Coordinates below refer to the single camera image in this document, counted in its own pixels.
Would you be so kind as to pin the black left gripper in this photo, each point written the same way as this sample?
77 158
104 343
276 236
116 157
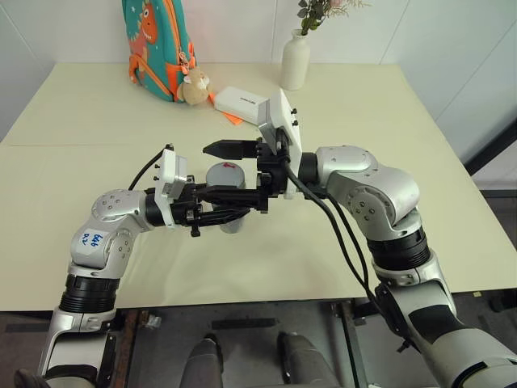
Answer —
187 210

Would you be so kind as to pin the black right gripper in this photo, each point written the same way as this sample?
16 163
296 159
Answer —
274 174

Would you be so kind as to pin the grey-lidded jar with red mark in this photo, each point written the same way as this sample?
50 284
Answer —
228 175

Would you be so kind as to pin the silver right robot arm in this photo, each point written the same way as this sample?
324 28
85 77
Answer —
383 190

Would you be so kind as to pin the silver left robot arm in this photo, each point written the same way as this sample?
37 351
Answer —
117 210

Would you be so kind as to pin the white rectangular box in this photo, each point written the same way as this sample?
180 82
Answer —
238 101

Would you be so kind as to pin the orange paper card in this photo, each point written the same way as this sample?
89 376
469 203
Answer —
234 119

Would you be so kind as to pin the beige plush toy animal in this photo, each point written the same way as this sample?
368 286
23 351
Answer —
196 87

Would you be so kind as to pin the black flat strip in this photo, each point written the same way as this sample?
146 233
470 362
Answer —
244 323

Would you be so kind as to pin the white ceramic vase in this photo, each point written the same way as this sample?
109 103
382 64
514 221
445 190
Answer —
295 60

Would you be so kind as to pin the small crumpled silver wrapper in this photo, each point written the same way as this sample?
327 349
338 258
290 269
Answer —
153 321

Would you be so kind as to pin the teal dinosaur backpack orange trim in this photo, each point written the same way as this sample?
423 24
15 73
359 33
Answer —
157 44

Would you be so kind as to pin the dark grey rounded shape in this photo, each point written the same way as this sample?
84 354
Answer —
206 359
303 359

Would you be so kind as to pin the rusty brown metal bar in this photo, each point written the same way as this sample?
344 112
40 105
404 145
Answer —
128 347

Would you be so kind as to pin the green flower sprigs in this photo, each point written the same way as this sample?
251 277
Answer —
313 16

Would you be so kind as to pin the black object beside table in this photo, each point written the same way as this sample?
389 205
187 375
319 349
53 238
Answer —
505 301

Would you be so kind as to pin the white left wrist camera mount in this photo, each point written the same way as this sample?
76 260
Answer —
166 178

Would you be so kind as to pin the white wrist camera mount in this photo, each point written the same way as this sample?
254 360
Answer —
288 121
166 178

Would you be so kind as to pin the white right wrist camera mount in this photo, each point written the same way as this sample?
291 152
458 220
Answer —
288 121

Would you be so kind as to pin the metal table frame leg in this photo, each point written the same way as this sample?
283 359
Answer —
349 343

